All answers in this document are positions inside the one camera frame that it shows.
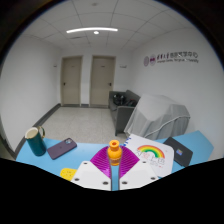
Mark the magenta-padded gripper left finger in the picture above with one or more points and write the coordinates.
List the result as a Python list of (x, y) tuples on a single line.
[(91, 175)]

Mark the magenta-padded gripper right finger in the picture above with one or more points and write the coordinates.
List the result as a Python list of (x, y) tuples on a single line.
[(138, 173)]

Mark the orange charger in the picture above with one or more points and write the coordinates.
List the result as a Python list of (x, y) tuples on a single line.
[(114, 155)]

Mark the white rainbow-print mouse pad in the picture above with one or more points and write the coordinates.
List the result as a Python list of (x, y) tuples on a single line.
[(150, 153)]

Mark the yellow power strip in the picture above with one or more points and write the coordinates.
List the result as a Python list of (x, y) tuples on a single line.
[(67, 173)]

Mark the purple phone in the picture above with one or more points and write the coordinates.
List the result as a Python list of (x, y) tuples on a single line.
[(61, 148)]

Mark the black flat case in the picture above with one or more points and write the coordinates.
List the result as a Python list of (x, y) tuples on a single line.
[(178, 151)]

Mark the grey sofa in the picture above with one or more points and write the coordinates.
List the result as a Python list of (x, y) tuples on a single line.
[(120, 116)]

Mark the grey cloth-covered furniture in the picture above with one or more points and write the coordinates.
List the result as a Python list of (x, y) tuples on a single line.
[(156, 116)]

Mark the dark green mug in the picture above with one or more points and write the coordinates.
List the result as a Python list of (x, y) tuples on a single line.
[(35, 143)]

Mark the black bag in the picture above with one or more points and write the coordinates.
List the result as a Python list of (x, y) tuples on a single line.
[(119, 99)]

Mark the beige door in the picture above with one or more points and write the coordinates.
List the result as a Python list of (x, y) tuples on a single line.
[(102, 81), (71, 81)]

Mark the small round ceiling light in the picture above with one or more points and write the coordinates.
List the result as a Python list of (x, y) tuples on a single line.
[(96, 32)]

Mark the long ceiling light strip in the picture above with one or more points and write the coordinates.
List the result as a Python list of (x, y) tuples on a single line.
[(90, 30)]

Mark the wall logo lettering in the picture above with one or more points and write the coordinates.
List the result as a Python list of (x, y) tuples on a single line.
[(173, 57)]

